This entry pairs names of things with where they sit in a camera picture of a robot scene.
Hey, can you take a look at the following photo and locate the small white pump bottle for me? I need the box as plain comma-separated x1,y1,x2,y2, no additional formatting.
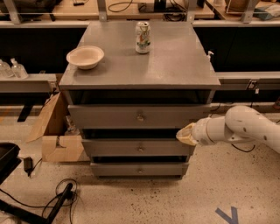
207,51,214,61

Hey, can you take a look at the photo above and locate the clear sanitizer bottle right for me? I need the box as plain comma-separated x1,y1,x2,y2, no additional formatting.
10,58,28,79

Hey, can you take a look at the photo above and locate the black bin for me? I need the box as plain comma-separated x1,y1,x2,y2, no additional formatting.
0,143,21,185

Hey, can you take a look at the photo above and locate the white green soda can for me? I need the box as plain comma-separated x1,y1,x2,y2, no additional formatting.
136,21,151,53

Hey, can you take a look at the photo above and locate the black power adapter left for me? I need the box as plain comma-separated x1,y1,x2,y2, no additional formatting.
24,157,33,176

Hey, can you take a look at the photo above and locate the black stand base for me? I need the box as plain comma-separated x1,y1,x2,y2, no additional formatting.
0,182,75,224

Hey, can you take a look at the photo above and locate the white bowl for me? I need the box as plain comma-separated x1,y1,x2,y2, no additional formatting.
66,45,104,70

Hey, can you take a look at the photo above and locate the brown cardboard box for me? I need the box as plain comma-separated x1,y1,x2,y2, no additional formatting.
26,93,89,163

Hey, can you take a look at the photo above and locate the grey top drawer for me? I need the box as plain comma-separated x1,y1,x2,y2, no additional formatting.
68,105,210,129

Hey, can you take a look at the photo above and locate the grey drawer cabinet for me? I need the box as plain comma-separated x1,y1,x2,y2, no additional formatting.
58,20,221,179

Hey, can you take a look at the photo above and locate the grey middle drawer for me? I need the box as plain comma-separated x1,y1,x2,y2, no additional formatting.
82,139,194,157

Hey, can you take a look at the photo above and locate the grey bottom drawer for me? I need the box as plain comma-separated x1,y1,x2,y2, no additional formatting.
90,163,189,177

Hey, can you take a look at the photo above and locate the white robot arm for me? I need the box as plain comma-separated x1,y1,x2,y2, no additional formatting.
176,106,280,153

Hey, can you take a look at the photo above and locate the grey drawer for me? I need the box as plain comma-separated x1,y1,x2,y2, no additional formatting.
90,163,189,177
82,139,194,157
68,105,210,129

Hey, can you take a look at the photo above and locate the clear sanitizer bottle left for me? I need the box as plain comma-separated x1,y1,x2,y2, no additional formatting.
0,59,14,78

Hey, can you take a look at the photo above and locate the clear sanitizer bottle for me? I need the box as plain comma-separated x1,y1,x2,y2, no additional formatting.
10,58,28,79
0,59,14,78

